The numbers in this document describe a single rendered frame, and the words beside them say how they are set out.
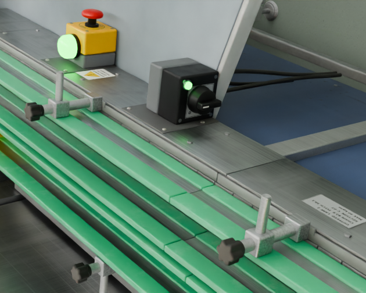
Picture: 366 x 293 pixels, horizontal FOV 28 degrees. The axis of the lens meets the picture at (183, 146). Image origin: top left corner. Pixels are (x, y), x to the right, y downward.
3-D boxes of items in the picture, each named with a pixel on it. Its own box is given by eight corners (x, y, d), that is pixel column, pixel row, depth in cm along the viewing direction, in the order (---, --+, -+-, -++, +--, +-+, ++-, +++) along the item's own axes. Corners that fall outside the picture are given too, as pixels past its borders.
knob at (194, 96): (207, 110, 116) (221, 117, 114) (185, 114, 114) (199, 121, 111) (210, 83, 115) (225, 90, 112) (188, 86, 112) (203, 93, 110)
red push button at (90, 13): (76, 25, 136) (77, 7, 134) (94, 24, 138) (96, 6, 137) (88, 31, 133) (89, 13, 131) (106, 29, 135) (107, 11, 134)
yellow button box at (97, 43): (97, 54, 143) (64, 58, 138) (99, 17, 140) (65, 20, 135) (117, 65, 138) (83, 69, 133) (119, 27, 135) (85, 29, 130)
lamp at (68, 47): (67, 54, 137) (53, 55, 135) (68, 31, 135) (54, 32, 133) (80, 61, 134) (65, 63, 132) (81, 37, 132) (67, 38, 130)
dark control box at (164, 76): (185, 101, 124) (144, 108, 119) (190, 56, 121) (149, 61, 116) (216, 118, 118) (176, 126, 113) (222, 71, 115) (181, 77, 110)
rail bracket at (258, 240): (290, 227, 92) (210, 255, 84) (300, 174, 89) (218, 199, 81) (314, 242, 89) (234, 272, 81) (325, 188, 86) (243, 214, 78)
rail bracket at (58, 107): (93, 104, 123) (21, 115, 115) (95, 62, 120) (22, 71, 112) (106, 112, 120) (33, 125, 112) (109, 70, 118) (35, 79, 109)
